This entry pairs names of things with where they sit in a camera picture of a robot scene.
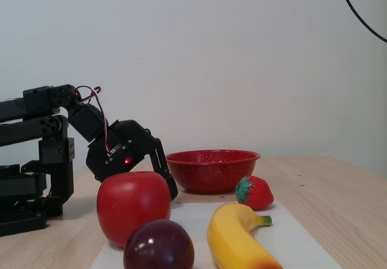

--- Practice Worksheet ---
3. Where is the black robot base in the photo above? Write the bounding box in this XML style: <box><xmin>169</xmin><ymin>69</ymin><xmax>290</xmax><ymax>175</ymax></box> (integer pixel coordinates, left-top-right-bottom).
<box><xmin>0</xmin><ymin>163</ymin><xmax>49</xmax><ymax>237</ymax></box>

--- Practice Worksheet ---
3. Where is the white paper sheet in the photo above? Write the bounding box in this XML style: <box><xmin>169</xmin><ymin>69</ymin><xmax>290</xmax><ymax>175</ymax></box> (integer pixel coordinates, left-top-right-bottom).
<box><xmin>90</xmin><ymin>201</ymin><xmax>342</xmax><ymax>269</ymax></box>

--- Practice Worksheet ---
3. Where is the dark purple toy plum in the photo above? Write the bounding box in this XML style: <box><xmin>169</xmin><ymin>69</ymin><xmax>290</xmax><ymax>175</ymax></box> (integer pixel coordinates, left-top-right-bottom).
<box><xmin>123</xmin><ymin>219</ymin><xmax>195</xmax><ymax>269</ymax></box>

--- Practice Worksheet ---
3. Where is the red toy strawberry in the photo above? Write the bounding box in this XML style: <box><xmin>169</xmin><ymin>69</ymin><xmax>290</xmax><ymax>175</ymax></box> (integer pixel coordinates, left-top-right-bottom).
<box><xmin>235</xmin><ymin>175</ymin><xmax>275</xmax><ymax>211</ymax></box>

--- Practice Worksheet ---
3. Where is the red speckled bowl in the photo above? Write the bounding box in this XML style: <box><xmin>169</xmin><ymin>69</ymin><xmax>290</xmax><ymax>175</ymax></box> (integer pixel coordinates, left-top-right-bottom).
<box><xmin>165</xmin><ymin>149</ymin><xmax>261</xmax><ymax>195</ymax></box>

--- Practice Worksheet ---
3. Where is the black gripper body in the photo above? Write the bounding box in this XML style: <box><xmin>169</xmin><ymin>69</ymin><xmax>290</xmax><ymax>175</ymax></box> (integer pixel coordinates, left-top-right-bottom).
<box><xmin>86</xmin><ymin>119</ymin><xmax>155</xmax><ymax>183</ymax></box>

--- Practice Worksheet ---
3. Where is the yellow toy banana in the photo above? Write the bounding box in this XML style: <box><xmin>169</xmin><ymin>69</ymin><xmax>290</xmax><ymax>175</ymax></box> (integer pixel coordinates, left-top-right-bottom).
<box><xmin>207</xmin><ymin>203</ymin><xmax>284</xmax><ymax>269</ymax></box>

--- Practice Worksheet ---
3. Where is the red toy apple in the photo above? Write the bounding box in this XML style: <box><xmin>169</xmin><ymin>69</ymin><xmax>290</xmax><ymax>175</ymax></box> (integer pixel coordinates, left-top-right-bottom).
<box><xmin>96</xmin><ymin>171</ymin><xmax>172</xmax><ymax>249</ymax></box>

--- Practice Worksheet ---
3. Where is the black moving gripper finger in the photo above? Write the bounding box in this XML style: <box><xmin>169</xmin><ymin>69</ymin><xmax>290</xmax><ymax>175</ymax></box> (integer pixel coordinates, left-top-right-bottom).
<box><xmin>145</xmin><ymin>136</ymin><xmax>179</xmax><ymax>202</ymax></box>

